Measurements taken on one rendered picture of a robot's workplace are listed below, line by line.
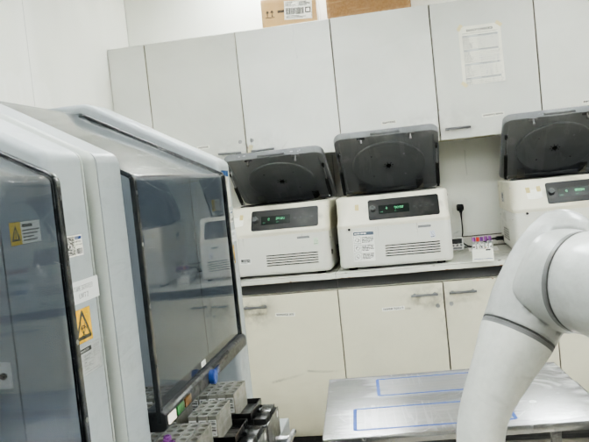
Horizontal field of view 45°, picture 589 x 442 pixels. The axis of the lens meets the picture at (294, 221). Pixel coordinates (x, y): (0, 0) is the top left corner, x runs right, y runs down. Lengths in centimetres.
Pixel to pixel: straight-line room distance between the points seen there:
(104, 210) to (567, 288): 68
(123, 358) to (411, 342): 254
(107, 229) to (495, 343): 60
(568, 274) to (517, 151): 301
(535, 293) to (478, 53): 296
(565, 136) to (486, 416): 300
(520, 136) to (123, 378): 295
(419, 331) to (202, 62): 182
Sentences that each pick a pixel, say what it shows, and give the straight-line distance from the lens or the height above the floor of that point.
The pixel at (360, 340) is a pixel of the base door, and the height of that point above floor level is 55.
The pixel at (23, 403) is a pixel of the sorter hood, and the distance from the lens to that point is 90.
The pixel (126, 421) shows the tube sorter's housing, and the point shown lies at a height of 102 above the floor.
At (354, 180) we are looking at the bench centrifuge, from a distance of 397.
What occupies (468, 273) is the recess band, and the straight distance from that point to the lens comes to 359.
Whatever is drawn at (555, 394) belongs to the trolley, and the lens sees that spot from 179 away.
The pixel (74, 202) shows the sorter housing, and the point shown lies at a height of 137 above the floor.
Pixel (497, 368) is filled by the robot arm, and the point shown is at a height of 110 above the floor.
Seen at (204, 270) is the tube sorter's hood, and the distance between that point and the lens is 157.
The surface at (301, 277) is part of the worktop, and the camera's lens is 356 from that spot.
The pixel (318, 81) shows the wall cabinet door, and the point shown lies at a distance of 385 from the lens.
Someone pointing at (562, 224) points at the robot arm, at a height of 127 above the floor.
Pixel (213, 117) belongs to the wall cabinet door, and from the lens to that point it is 395.
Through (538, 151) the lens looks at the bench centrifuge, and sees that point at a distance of 394.
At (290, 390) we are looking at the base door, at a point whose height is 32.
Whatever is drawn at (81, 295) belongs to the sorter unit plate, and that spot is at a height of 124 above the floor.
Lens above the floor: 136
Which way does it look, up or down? 3 degrees down
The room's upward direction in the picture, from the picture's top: 6 degrees counter-clockwise
